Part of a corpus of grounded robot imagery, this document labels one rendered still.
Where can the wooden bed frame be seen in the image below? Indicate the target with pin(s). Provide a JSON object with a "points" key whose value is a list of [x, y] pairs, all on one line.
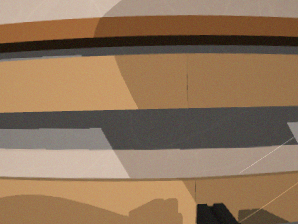
{"points": [[161, 30]]}

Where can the tan wooden slat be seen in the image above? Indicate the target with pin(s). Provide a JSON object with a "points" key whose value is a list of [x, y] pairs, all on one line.
{"points": [[149, 81], [264, 198]]}

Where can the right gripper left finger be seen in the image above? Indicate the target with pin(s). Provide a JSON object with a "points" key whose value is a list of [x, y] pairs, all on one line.
{"points": [[206, 215]]}

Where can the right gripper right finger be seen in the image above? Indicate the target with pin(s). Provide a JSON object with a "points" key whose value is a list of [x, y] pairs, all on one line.
{"points": [[223, 214]]}

